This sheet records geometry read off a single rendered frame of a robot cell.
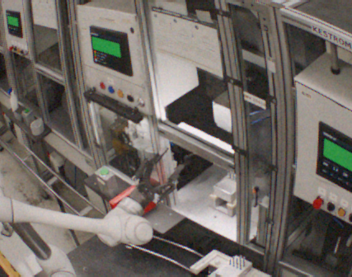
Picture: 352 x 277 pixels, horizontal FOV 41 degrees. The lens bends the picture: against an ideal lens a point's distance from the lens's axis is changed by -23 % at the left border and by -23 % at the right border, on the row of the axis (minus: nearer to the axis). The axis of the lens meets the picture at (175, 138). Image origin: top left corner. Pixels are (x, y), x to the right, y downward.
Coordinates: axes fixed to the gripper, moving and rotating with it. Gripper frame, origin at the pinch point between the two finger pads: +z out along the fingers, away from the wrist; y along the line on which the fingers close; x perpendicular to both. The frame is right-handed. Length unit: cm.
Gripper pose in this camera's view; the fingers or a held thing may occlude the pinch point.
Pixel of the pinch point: (170, 161)
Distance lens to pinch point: 213.5
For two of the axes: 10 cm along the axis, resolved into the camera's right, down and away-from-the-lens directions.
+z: 5.9, -7.2, 3.7
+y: -6.3, -7.0, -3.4
